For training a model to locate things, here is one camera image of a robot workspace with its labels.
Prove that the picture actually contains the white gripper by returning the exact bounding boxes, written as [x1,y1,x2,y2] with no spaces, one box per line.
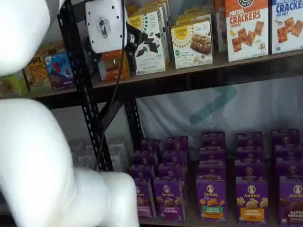
[81,0,143,81]

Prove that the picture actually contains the purple Annie's box pink patch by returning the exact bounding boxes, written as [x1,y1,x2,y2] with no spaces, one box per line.
[129,164,156,183]
[133,150,159,167]
[140,138,162,154]
[134,178,156,219]

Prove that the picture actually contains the orange cracker box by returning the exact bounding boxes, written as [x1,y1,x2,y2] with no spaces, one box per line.
[100,50,128,81]

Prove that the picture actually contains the white mint chocolate thins box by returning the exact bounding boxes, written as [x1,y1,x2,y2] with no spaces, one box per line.
[125,0,171,65]
[129,11,167,77]

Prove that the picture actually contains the blue Zbar box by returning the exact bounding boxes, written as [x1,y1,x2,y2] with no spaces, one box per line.
[45,52,77,91]

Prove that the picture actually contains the white almond flour bars box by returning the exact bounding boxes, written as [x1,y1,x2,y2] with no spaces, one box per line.
[170,20,214,70]
[174,8,215,64]

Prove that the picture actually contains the yellow snack box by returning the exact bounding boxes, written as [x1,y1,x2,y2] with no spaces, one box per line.
[23,46,52,92]

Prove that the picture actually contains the white Organic Pantry box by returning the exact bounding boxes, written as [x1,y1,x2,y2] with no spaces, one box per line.
[72,151,95,168]
[106,138,127,154]
[109,151,130,173]

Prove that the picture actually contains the orange pretzel crackers box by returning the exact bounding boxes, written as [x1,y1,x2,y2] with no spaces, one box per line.
[224,0,270,63]
[214,0,228,53]

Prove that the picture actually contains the green snack box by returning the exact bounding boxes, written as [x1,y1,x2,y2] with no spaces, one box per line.
[0,73,29,98]

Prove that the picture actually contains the purple Annie's box green patch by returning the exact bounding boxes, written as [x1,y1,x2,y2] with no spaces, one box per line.
[202,131,226,149]
[196,177,228,223]
[197,162,227,181]
[199,147,227,165]

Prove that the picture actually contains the purple Annie's box orange patch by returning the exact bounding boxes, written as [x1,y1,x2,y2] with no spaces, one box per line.
[236,132,265,149]
[236,146,265,163]
[235,178,270,223]
[234,160,266,182]

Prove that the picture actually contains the blue pretzel crackers box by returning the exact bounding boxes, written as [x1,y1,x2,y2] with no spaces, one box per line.
[271,0,303,55]

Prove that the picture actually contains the purple Annie's box brown bunnies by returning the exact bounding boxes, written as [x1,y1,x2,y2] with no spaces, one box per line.
[276,158,303,178]
[278,175,303,226]
[271,128,302,146]
[274,143,303,161]

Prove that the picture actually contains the black metal shelving rack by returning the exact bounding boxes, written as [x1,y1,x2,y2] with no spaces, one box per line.
[58,0,303,227]
[0,4,113,172]

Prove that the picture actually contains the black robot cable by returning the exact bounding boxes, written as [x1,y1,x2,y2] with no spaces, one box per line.
[93,0,126,171]

